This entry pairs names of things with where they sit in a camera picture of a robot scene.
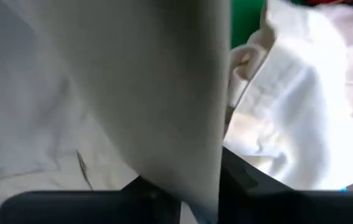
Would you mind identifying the red plastic bin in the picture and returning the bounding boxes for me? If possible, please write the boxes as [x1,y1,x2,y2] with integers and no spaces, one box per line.
[306,0,353,7]

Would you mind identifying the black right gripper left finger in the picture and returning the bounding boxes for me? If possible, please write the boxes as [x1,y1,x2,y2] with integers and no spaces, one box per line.
[0,175,182,224]

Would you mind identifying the green table mat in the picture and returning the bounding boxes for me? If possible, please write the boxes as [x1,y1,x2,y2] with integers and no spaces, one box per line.
[231,0,267,49]

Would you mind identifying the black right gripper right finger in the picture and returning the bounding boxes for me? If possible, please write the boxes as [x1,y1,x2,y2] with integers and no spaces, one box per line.
[218,146,353,224]

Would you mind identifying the cream white garment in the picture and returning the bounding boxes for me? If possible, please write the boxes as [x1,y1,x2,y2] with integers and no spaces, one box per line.
[222,0,353,190]

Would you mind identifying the khaki shorts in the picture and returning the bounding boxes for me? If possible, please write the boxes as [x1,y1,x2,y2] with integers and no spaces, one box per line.
[0,0,231,224]

